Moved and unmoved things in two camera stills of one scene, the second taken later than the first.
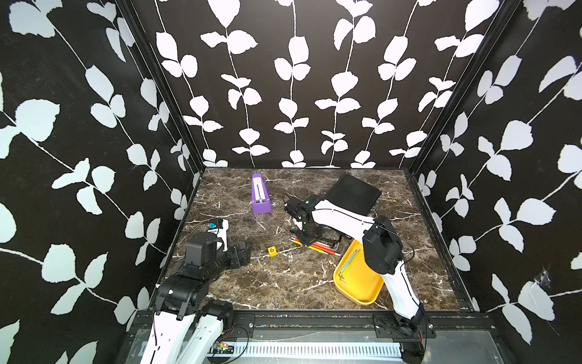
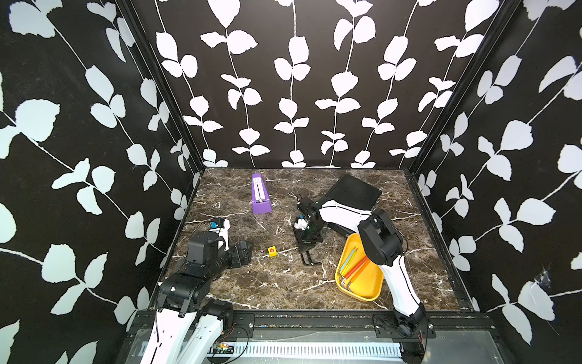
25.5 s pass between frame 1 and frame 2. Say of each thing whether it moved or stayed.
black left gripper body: stayed
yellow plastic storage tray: stayed
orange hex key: moved
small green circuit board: stayed
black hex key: moved
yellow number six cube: stayed
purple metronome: stayed
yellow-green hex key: moved
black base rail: stayed
